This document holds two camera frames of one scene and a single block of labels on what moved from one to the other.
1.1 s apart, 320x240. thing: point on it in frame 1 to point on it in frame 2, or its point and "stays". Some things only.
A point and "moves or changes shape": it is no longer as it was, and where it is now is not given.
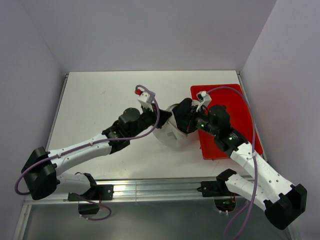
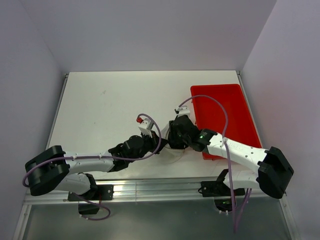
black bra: x=183 y=113 moves or changes shape
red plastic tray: x=239 y=115 stays
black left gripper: x=153 y=114 to x=153 y=140
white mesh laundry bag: x=170 y=134 moves or changes shape
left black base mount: x=96 y=192 stays
